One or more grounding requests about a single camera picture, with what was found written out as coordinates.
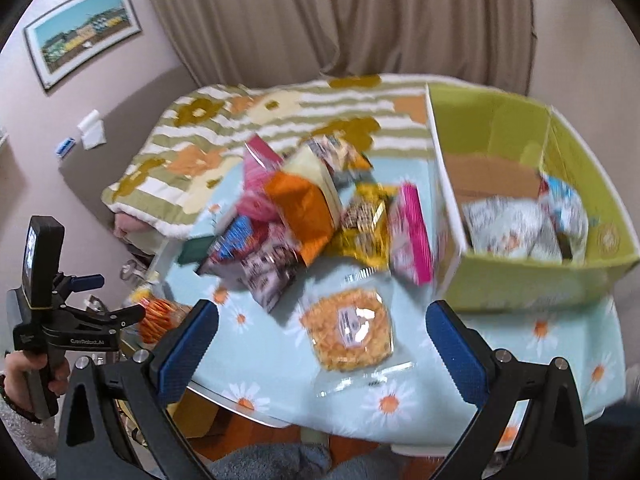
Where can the blue white wall switch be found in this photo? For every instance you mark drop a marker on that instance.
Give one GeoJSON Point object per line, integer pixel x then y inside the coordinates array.
{"type": "Point", "coordinates": [65, 147]}

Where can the pink cloth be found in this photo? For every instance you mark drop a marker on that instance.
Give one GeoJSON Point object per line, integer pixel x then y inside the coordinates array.
{"type": "Point", "coordinates": [130, 227]}

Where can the clear bag of orange snacks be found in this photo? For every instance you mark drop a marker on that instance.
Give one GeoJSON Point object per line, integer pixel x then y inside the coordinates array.
{"type": "Point", "coordinates": [320, 325]}

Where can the daisy print tablecloth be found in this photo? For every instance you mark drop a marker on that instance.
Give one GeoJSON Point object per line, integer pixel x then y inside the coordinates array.
{"type": "Point", "coordinates": [260, 360]}

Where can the person's left hand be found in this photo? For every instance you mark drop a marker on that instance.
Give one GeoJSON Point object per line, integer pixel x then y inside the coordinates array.
{"type": "Point", "coordinates": [17, 372]}

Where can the framed wall picture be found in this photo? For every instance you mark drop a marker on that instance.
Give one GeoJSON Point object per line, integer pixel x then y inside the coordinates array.
{"type": "Point", "coordinates": [80, 35]}

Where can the green cardboard box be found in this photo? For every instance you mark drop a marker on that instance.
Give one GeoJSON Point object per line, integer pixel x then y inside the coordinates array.
{"type": "Point", "coordinates": [500, 120]}

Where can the grey fleece clothing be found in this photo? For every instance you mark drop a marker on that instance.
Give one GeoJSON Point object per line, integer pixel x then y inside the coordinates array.
{"type": "Point", "coordinates": [280, 465]}

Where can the orange striped snack packet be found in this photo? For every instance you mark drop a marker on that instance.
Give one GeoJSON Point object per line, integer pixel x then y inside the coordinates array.
{"type": "Point", "coordinates": [160, 317]}

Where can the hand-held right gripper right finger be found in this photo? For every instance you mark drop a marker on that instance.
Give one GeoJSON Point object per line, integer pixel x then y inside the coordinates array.
{"type": "Point", "coordinates": [452, 350]}

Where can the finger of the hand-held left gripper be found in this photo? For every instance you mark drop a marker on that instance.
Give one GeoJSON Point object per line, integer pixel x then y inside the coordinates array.
{"type": "Point", "coordinates": [82, 282]}
{"type": "Point", "coordinates": [112, 317]}

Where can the beige curtain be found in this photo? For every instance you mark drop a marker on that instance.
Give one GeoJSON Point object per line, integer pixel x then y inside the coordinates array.
{"type": "Point", "coordinates": [300, 15]}

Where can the brown cardboard piece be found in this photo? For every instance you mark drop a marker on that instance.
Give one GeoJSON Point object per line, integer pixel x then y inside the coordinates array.
{"type": "Point", "coordinates": [490, 175]}

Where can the white blue red snack packet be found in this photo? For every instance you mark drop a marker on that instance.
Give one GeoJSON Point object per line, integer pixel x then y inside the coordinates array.
{"type": "Point", "coordinates": [565, 205]}

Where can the person's left forearm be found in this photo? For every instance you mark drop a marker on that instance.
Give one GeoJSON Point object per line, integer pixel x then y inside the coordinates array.
{"type": "Point", "coordinates": [20, 445]}

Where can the dark purple white snack packet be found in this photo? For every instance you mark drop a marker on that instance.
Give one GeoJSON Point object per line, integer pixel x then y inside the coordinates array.
{"type": "Point", "coordinates": [270, 275]}

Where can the pink snack packet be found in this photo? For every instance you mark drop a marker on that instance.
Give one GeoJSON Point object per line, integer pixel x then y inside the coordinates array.
{"type": "Point", "coordinates": [410, 235]}

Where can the beige printed snack packet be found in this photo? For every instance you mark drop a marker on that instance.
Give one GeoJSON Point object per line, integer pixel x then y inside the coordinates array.
{"type": "Point", "coordinates": [340, 152]}

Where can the yellow brown snack packet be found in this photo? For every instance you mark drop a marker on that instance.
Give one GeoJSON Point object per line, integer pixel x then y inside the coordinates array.
{"type": "Point", "coordinates": [365, 230]}

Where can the floral striped blanket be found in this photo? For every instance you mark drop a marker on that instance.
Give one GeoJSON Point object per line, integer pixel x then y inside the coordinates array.
{"type": "Point", "coordinates": [210, 125]}

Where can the orange foil snack packet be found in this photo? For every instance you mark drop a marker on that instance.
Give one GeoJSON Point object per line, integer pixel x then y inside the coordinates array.
{"type": "Point", "coordinates": [295, 205]}

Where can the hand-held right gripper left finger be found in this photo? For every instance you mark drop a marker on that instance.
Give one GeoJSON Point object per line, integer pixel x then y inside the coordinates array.
{"type": "Point", "coordinates": [192, 340]}

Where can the dark green packet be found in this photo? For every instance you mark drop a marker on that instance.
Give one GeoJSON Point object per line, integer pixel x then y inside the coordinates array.
{"type": "Point", "coordinates": [195, 252]}

